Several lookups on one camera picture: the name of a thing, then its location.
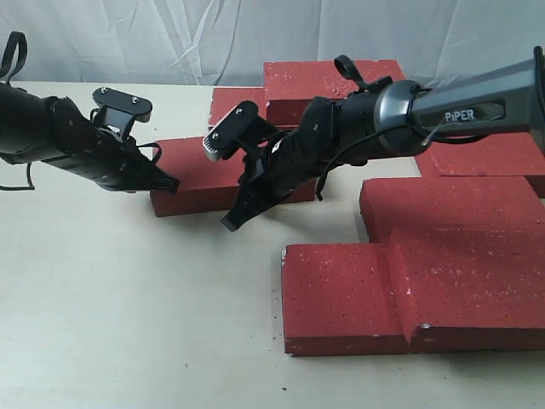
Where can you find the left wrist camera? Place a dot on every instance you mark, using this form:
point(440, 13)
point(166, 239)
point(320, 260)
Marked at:
point(119, 110)

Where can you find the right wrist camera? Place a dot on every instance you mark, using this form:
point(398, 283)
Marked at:
point(241, 129)

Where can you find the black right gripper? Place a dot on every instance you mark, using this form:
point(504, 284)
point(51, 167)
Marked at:
point(274, 167)

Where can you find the red front left brick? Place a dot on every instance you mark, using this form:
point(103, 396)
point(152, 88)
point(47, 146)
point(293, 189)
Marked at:
point(337, 300)

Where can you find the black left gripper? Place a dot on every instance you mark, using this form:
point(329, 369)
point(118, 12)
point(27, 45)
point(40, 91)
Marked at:
point(103, 151)

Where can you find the red top stacked brick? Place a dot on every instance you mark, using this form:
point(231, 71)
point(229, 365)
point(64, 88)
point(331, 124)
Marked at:
point(290, 85)

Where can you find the grey fabric backdrop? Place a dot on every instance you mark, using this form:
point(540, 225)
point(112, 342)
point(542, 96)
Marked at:
point(227, 42)

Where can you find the red moved brick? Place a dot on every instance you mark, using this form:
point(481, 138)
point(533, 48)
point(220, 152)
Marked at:
point(468, 290)
point(204, 185)

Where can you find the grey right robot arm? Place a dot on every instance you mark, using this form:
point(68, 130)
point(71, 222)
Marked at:
point(378, 120)

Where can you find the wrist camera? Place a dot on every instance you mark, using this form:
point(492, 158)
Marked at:
point(119, 110)
point(241, 129)

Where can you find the red lower middle right brick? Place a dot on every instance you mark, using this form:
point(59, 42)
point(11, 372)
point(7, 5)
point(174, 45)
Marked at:
point(476, 202)

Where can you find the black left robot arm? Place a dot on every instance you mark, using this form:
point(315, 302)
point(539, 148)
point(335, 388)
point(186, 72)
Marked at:
point(27, 126)

